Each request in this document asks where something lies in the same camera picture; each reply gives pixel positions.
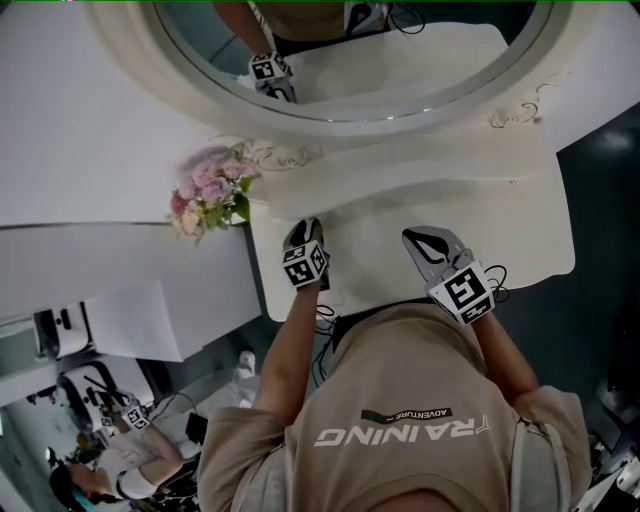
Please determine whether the white dressing table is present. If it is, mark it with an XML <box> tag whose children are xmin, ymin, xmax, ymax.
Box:
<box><xmin>249</xmin><ymin>127</ymin><xmax>577</xmax><ymax>327</ymax></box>

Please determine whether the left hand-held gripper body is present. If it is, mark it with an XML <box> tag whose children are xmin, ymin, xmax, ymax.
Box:
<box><xmin>281</xmin><ymin>216</ymin><xmax>332</xmax><ymax>292</ymax></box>

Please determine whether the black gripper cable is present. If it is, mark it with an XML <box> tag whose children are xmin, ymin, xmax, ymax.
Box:
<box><xmin>481</xmin><ymin>263</ymin><xmax>511</xmax><ymax>306</ymax></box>
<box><xmin>309</xmin><ymin>302</ymin><xmax>344</xmax><ymax>389</ymax></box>

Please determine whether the white low cabinet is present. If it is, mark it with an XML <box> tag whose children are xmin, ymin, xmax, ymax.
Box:
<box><xmin>83</xmin><ymin>279</ymin><xmax>184</xmax><ymax>364</ymax></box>

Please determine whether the beige t-shirt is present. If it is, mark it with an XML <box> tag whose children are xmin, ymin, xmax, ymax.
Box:
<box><xmin>197</xmin><ymin>303</ymin><xmax>594</xmax><ymax>512</ymax></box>

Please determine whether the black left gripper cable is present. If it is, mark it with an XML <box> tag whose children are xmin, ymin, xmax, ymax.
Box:
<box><xmin>309</xmin><ymin>302</ymin><xmax>344</xmax><ymax>389</ymax></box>

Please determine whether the white appliance black panel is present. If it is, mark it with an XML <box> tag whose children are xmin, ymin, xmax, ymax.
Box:
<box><xmin>57</xmin><ymin>359</ymin><xmax>152</xmax><ymax>432</ymax></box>
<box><xmin>33</xmin><ymin>303</ymin><xmax>95</xmax><ymax>362</ymax></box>

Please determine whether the pink flower bouquet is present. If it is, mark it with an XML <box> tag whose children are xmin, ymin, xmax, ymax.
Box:
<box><xmin>166</xmin><ymin>142</ymin><xmax>262</xmax><ymax>245</ymax></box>

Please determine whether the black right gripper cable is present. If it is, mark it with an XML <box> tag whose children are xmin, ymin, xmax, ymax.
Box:
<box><xmin>481</xmin><ymin>263</ymin><xmax>511</xmax><ymax>306</ymax></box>

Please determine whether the white cushion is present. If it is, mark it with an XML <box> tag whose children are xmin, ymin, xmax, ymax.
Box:
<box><xmin>213</xmin><ymin>349</ymin><xmax>259</xmax><ymax>409</ymax></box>

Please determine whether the person's left forearm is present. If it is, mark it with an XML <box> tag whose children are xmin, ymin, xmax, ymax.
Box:
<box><xmin>252</xmin><ymin>284</ymin><xmax>322</xmax><ymax>417</ymax></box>

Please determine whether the person's right forearm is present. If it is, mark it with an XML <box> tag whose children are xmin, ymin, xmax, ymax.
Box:
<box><xmin>468</xmin><ymin>309</ymin><xmax>542</xmax><ymax>407</ymax></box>

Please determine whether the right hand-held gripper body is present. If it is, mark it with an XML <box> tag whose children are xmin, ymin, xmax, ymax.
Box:
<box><xmin>401</xmin><ymin>225</ymin><xmax>497</xmax><ymax>327</ymax></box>

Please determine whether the oval mirror white ornate frame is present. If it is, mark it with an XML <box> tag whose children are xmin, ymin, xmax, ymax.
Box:
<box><xmin>84</xmin><ymin>0</ymin><xmax>576</xmax><ymax>152</ymax></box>

